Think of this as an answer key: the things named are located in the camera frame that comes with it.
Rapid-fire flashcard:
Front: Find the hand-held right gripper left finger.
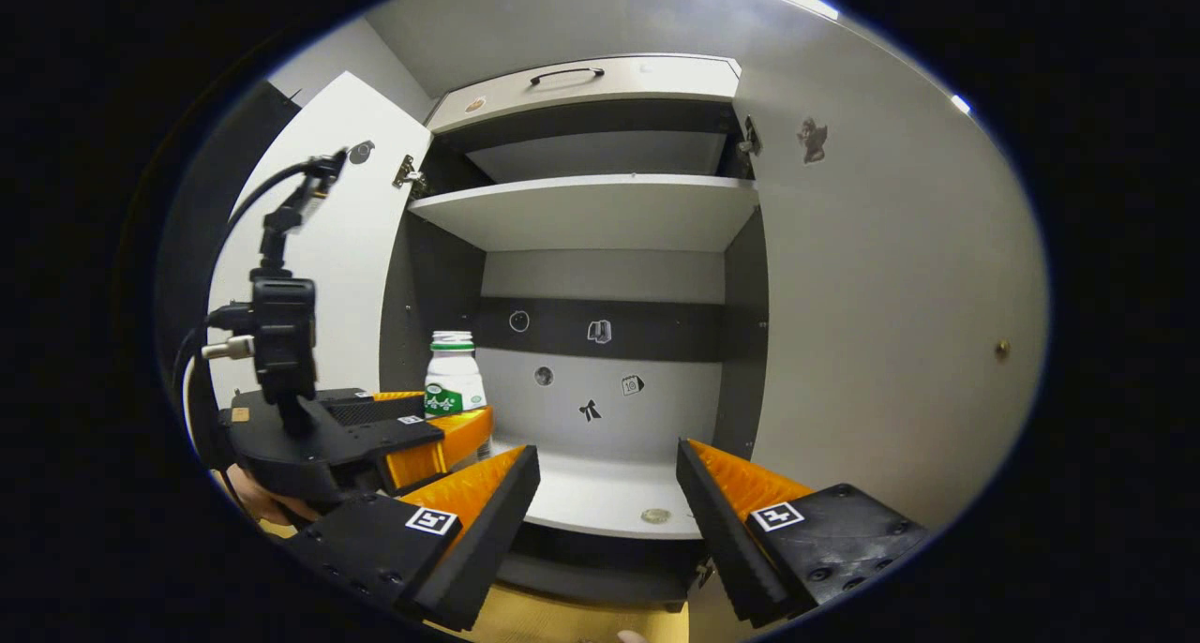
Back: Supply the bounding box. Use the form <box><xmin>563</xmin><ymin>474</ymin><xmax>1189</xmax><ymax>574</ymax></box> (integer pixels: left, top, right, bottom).
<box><xmin>281</xmin><ymin>444</ymin><xmax>543</xmax><ymax>633</ymax></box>

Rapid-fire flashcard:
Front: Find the white cabinet door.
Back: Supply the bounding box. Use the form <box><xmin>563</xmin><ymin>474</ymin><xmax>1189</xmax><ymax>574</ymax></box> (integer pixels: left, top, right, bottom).
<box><xmin>208</xmin><ymin>71</ymin><xmax>434</xmax><ymax>410</ymax></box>
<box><xmin>687</xmin><ymin>57</ymin><xmax>1049</xmax><ymax>642</ymax></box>

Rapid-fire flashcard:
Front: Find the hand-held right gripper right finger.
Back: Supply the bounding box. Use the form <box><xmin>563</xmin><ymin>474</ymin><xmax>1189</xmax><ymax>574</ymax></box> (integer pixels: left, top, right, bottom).
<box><xmin>675</xmin><ymin>439</ymin><xmax>931</xmax><ymax>630</ymax></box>

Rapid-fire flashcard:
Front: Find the grey white cabinet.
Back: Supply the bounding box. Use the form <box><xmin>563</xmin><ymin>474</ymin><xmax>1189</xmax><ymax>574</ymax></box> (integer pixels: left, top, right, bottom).
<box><xmin>380</xmin><ymin>54</ymin><xmax>770</xmax><ymax>614</ymax></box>

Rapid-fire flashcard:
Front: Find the white cabinet shelf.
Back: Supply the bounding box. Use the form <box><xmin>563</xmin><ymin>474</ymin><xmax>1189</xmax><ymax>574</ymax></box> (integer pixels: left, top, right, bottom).
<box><xmin>408</xmin><ymin>174</ymin><xmax>758</xmax><ymax>253</ymax></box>

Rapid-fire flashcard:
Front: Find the black cable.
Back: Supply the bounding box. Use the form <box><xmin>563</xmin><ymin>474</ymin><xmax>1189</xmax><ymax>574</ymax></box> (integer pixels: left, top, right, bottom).
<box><xmin>172</xmin><ymin>156</ymin><xmax>329</xmax><ymax>410</ymax></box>

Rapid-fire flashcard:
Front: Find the white plastic bottle green label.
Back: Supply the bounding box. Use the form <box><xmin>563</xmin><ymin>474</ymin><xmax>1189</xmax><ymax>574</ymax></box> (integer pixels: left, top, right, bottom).
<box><xmin>424</xmin><ymin>331</ymin><xmax>492</xmax><ymax>461</ymax></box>

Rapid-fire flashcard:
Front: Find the beige drawer with black handle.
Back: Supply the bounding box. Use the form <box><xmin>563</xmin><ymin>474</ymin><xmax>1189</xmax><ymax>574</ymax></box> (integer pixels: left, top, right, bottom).
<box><xmin>427</xmin><ymin>54</ymin><xmax>742</xmax><ymax>136</ymax></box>

